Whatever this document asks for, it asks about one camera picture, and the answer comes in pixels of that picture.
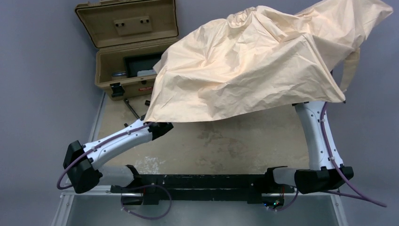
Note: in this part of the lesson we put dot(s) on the beige folding umbrella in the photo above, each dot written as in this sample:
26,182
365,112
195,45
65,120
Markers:
262,58

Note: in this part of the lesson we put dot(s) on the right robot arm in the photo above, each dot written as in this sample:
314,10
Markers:
326,168

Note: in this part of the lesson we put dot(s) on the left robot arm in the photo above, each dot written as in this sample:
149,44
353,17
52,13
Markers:
84,165

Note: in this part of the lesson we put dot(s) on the grey box in case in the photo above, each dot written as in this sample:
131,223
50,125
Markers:
142,73

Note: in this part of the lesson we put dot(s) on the black hex key tool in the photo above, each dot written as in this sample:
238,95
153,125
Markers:
126,102

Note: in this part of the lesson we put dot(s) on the black tray in case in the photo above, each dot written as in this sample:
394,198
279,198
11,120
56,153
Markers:
133,64

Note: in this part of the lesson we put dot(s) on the metal can in case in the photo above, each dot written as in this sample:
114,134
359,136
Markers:
119,75

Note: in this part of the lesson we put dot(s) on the tan hard case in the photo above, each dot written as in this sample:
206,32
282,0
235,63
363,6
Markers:
121,28

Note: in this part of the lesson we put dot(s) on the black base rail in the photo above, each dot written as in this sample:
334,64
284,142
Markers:
249,188

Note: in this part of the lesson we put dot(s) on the aluminium frame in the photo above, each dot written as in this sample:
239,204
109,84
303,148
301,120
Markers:
102,208

